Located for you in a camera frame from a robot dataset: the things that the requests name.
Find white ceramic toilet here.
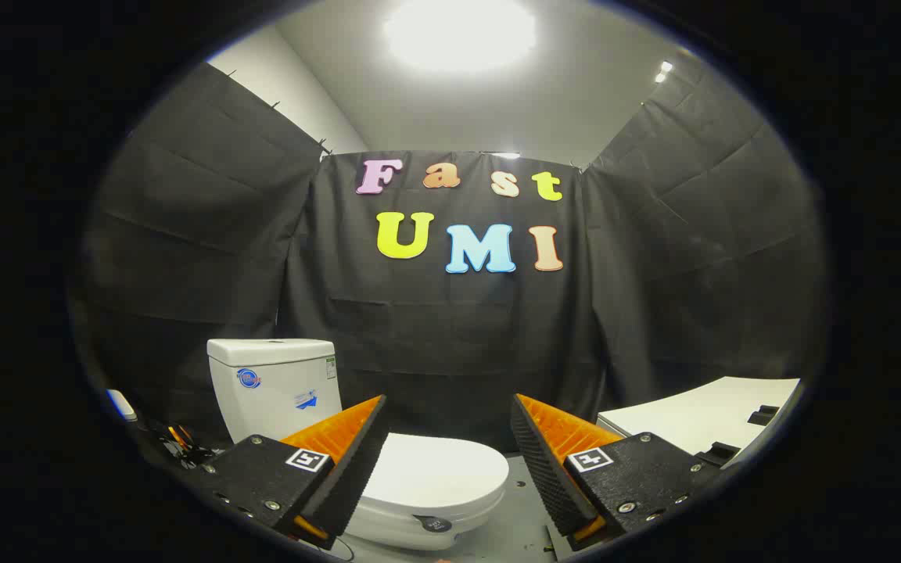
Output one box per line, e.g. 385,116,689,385
206,338,511,552

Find orange and black tool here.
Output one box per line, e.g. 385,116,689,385
147,421,218,470

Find white toilet lid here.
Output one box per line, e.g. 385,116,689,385
357,432,511,526

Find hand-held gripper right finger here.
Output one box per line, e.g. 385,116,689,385
510,393,725,553

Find black backdrop cloth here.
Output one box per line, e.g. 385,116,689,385
67,63,831,462

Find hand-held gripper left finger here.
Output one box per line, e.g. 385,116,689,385
199,395,390,550

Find grey white cabinet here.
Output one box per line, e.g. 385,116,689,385
598,377,802,470

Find small white device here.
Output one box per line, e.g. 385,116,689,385
106,389,139,424

